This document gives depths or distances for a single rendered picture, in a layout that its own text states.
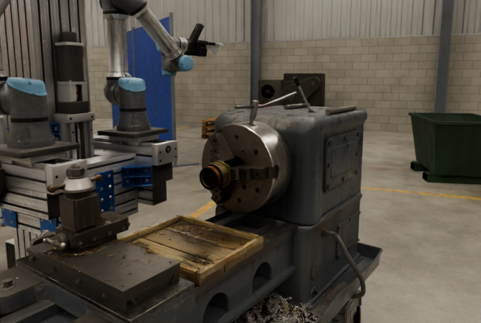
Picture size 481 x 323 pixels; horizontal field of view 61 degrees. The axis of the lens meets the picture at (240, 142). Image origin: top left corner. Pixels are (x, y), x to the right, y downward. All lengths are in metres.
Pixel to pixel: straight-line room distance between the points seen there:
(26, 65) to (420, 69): 10.30
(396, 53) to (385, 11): 1.10
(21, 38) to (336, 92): 10.16
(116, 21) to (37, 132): 0.70
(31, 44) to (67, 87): 0.20
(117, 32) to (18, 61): 0.44
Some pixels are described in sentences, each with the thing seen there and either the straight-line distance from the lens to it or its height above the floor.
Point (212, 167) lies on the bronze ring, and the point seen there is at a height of 1.11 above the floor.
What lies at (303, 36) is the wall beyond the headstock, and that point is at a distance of 11.74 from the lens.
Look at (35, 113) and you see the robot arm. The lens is 1.53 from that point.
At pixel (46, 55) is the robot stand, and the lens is 1.79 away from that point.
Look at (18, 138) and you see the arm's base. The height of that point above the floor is 1.20.
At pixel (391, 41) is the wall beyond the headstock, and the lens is 11.37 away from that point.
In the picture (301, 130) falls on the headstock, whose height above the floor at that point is 1.21.
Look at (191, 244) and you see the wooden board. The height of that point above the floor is 0.89.
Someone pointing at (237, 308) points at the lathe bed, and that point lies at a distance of 1.33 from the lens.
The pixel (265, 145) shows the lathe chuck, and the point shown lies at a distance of 1.34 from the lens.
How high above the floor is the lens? 1.40
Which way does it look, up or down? 9 degrees down
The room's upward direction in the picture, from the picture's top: straight up
